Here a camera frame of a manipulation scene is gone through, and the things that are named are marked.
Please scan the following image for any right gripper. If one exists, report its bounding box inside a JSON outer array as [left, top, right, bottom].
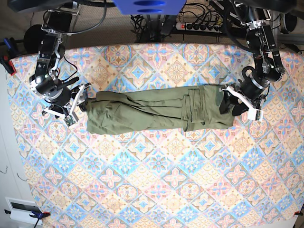
[[42, 76, 91, 118]]

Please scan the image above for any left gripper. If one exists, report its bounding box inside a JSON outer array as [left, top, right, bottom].
[[219, 76, 270, 116]]

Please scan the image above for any green t-shirt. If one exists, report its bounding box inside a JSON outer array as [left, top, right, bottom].
[[86, 85, 234, 135]]

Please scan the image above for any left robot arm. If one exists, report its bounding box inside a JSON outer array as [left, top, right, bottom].
[[219, 0, 285, 121]]

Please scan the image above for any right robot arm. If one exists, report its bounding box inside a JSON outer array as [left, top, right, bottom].
[[29, 9, 90, 126]]

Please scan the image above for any patterned tablecloth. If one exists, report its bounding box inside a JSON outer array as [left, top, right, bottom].
[[6, 51, 304, 228]]

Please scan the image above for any white power strip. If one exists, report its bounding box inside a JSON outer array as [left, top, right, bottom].
[[175, 22, 220, 33]]

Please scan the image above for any black round stool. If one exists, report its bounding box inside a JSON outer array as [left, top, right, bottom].
[[23, 24, 46, 54]]

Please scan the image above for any red black clamp left top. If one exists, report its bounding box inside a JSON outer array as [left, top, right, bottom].
[[0, 56, 16, 76]]

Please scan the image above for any blue clamp top left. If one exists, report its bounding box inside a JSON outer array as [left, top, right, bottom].
[[4, 38, 16, 58]]

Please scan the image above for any red clamp bottom right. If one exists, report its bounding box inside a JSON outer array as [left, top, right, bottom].
[[294, 211, 304, 216]]

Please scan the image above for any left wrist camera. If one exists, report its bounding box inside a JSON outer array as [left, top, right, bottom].
[[247, 108, 264, 122]]

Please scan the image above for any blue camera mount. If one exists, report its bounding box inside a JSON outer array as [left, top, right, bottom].
[[113, 0, 186, 15]]

